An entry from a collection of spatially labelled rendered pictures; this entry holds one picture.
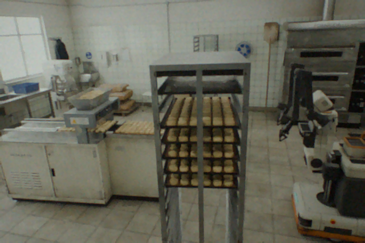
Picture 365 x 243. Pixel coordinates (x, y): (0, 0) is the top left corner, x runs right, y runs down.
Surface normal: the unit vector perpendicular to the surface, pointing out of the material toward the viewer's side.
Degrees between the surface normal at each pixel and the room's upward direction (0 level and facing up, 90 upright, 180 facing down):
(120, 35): 90
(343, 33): 90
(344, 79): 90
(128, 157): 90
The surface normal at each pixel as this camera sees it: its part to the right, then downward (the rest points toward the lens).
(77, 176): -0.16, 0.33
